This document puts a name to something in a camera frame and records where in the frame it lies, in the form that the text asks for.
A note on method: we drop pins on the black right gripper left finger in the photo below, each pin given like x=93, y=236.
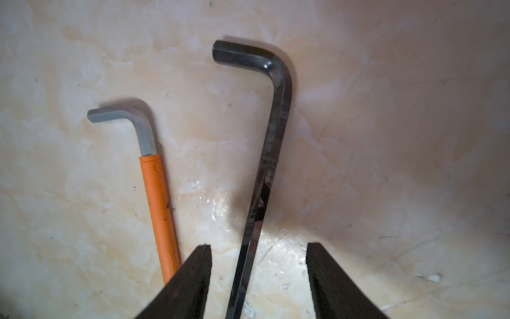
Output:
x=185, y=295

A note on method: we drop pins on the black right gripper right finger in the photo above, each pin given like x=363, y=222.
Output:
x=334, y=294

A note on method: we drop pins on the orange handled hex key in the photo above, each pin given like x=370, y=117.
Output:
x=154, y=181

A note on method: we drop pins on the long black hex key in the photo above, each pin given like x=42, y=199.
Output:
x=266, y=62

